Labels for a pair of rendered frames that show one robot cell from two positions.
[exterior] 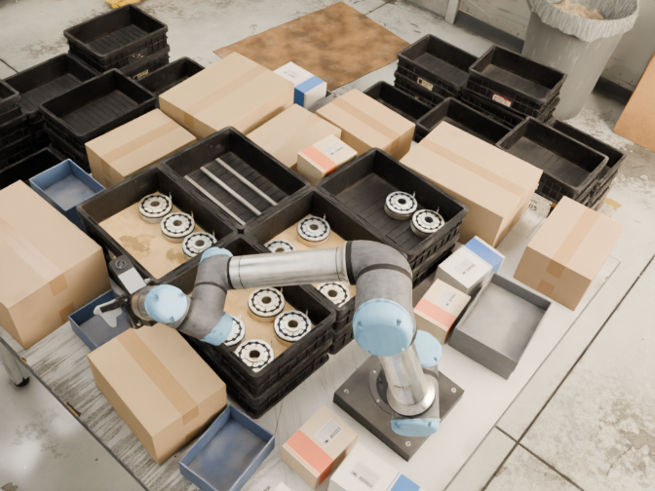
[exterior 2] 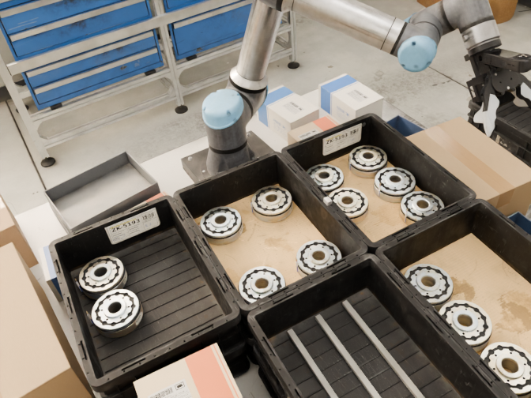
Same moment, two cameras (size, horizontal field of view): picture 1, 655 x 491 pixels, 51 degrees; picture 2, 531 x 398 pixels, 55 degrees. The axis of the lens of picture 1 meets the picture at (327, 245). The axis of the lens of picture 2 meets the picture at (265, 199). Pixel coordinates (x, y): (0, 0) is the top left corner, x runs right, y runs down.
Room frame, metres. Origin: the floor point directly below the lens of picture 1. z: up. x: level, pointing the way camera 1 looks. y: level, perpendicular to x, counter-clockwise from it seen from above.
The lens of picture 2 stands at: (2.05, 0.38, 1.77)
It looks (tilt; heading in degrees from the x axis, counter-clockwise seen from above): 44 degrees down; 207
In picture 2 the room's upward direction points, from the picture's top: 6 degrees counter-clockwise
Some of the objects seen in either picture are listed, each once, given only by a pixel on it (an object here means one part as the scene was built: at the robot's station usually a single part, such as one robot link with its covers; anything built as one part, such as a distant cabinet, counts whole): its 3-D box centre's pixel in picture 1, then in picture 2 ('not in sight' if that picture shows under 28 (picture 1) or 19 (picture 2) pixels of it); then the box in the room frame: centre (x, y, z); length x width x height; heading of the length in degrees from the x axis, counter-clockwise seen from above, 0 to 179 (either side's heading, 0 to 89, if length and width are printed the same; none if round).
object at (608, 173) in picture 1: (568, 167); not in sight; (2.66, -1.13, 0.26); 0.40 x 0.30 x 0.23; 54
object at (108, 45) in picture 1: (123, 68); not in sight; (2.87, 1.12, 0.37); 0.40 x 0.30 x 0.45; 144
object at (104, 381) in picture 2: (391, 199); (138, 279); (1.58, -0.18, 0.92); 0.40 x 0.30 x 0.02; 51
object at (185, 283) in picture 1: (248, 313); (370, 189); (1.11, 0.20, 0.87); 0.40 x 0.30 x 0.11; 51
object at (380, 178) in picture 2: (225, 329); (394, 181); (1.05, 0.24, 0.86); 0.10 x 0.10 x 0.01
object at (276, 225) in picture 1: (324, 258); (265, 237); (1.34, 0.01, 0.87); 0.40 x 0.30 x 0.11; 51
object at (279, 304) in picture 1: (266, 301); (347, 202); (1.16, 0.15, 0.86); 0.10 x 0.10 x 0.01
